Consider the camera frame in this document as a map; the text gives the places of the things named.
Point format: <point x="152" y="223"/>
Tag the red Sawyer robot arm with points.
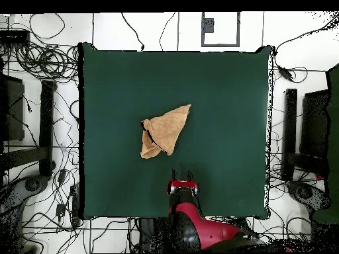
<point x="212" y="232"/>

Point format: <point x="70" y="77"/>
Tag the black flat panel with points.
<point x="315" y="124"/>
<point x="14" y="111"/>

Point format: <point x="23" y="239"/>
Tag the tan terry towel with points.
<point x="166" y="129"/>

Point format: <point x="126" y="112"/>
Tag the dark green table cloth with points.
<point x="119" y="105"/>

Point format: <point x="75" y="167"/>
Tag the grey chair base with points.
<point x="304" y="193"/>
<point x="31" y="185"/>

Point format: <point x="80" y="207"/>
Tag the black power adapter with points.
<point x="285" y="73"/>

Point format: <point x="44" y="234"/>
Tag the green cloth sheet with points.
<point x="334" y="132"/>

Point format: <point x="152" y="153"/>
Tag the small grey box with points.
<point x="209" y="26"/>

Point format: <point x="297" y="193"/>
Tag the black electronics box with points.
<point x="14" y="37"/>

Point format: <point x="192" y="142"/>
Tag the grey square floor frame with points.
<point x="202" y="31"/>

